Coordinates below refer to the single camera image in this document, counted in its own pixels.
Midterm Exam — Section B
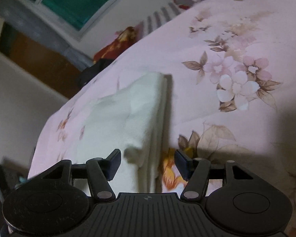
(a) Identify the pale green knit sweater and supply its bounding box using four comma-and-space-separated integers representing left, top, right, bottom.
74, 72, 167, 193

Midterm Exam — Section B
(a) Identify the pink floral bed sheet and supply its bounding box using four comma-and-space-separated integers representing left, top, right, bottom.
29, 0, 296, 236

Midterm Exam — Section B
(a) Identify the black garment on bed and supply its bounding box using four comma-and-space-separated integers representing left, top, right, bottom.
77, 58, 114, 88

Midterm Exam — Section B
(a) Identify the brown wooden door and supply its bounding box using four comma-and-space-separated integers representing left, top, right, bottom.
0, 23, 80, 99

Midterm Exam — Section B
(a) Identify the red patterned blanket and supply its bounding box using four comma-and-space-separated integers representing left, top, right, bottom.
93, 25, 143, 64

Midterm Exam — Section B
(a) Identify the grey striped pillow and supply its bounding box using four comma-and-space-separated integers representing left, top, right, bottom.
135, 2, 184, 40

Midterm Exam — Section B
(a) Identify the left grey curtain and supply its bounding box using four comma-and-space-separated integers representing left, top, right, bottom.
0, 0, 93, 71

